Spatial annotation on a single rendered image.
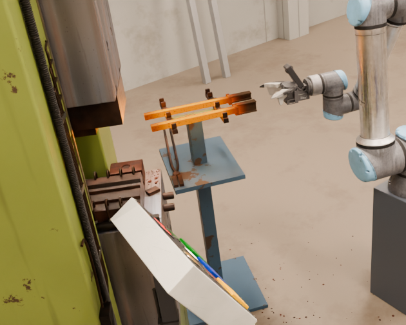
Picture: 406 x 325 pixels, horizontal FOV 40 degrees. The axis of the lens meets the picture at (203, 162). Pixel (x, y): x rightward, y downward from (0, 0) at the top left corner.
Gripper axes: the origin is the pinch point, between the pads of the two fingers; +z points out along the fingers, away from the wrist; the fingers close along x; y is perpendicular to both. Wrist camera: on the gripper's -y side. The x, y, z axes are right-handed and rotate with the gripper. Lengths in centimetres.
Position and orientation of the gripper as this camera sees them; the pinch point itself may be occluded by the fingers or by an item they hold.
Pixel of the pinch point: (264, 91)
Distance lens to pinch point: 240.4
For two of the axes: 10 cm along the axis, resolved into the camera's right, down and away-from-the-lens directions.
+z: -9.7, 2.1, -1.4
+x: -2.3, -4.5, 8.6
